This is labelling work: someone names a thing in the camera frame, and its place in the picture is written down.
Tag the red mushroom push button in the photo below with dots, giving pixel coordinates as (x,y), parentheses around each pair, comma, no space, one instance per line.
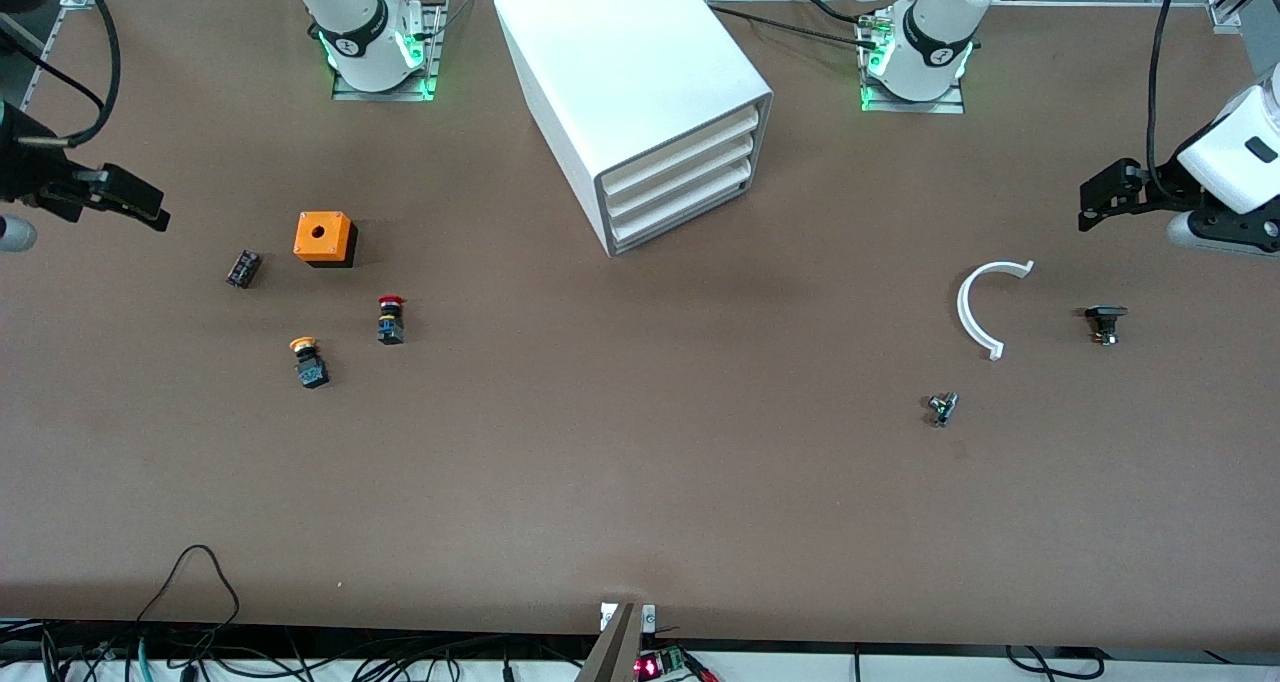
(391,322)

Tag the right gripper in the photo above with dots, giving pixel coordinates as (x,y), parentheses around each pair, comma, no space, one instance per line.
(27,170)

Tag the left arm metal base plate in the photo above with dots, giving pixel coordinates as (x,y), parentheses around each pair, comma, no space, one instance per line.
(950,107)

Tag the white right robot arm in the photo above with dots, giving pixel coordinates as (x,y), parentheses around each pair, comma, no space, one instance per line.
(350,22)

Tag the orange button enclosure box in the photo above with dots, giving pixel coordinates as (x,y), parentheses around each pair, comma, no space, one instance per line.
(322,234)

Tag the black push button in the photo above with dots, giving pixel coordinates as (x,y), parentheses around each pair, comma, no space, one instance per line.
(1105,314)

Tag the white drawer cabinet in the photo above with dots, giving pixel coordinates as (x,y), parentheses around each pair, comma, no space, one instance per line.
(620,52)

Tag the grey metal mount post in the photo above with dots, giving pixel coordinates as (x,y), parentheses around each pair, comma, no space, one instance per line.
(615,652)

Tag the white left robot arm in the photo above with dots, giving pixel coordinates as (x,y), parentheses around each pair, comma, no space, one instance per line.
(940,22)

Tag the white curved plastic piece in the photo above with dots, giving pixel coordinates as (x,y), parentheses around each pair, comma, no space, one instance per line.
(965,307)

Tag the small metal switch part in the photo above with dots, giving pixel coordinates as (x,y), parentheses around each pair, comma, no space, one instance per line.
(942,408)

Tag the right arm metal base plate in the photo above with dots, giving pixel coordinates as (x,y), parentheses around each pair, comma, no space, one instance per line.
(425,87)

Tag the circuit board with red light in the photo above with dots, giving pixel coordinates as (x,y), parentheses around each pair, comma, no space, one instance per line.
(655,666)

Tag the orange mushroom push button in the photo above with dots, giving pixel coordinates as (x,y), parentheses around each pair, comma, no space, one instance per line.
(311,367)

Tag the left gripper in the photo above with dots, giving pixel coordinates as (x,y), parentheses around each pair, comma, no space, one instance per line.
(1163,189)

